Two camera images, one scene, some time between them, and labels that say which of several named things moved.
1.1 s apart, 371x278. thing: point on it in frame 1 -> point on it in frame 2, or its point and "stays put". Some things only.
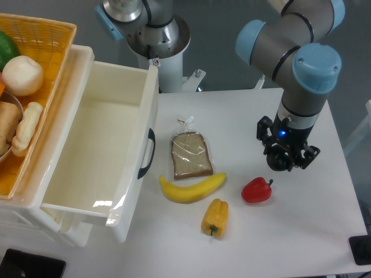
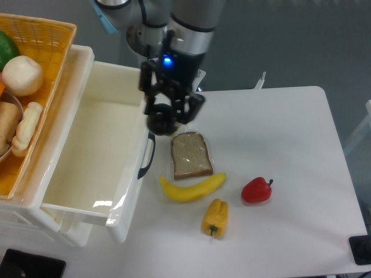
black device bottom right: (360, 249) stays put
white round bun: (22, 76) stays put
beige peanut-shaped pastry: (26, 128) stays put
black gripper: (293, 139) -> (176, 73)
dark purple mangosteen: (277, 159) -> (161, 120)
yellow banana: (186, 195) stays put
